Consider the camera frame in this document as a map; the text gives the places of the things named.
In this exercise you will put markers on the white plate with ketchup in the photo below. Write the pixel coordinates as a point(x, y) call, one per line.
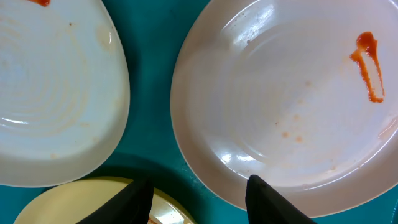
point(301, 93)

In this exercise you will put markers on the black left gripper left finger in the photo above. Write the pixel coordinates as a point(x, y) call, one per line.
point(132, 205)

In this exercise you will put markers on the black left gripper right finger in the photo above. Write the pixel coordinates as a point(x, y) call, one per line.
point(264, 205)

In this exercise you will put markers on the white plate at back left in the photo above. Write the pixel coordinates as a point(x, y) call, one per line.
point(65, 90)

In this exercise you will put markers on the yellow plate with ketchup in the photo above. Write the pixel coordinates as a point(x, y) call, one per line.
point(71, 202)

